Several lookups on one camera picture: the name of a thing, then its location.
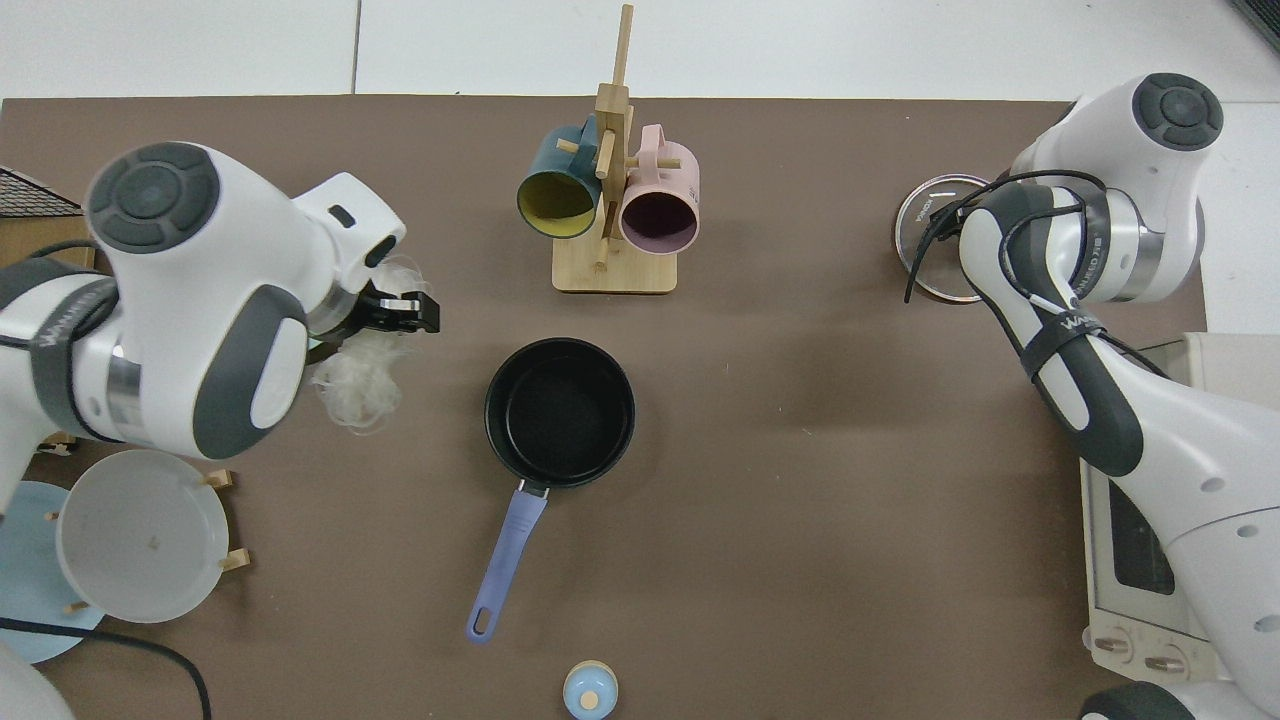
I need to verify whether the small blue round thing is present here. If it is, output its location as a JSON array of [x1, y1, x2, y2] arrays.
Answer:
[[563, 660, 619, 720]]

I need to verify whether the wooden plate rack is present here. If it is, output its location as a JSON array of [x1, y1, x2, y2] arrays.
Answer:
[[35, 435, 251, 613]]

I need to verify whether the white vermicelli bundle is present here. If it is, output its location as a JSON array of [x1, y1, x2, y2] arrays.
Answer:
[[312, 255, 433, 434]]

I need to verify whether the black pot with purple handle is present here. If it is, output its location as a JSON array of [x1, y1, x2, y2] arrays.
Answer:
[[465, 337, 637, 644]]

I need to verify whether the dark flat object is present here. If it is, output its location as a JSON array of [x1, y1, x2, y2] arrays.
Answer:
[[1228, 0, 1280, 53]]

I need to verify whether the grey plate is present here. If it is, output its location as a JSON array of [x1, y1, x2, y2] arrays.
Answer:
[[55, 449, 231, 624]]

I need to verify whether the pink mug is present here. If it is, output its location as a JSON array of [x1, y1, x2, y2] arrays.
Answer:
[[618, 124, 701, 254]]

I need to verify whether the dark teal mug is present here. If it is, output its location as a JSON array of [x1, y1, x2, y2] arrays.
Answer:
[[516, 115, 604, 240]]

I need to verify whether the pale toaster oven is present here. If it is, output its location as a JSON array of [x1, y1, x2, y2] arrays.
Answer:
[[1080, 333, 1280, 691]]

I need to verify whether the brown table cloth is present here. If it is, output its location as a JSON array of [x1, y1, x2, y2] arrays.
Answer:
[[0, 95, 1208, 720]]

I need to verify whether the glass lid with blue knob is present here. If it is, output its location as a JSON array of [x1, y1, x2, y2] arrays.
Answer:
[[893, 173, 993, 304]]

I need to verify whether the wooden cup stand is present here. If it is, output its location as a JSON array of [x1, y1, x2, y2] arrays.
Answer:
[[552, 3, 682, 295]]

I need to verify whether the light blue plate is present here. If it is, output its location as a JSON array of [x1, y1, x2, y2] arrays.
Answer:
[[0, 481, 106, 667]]

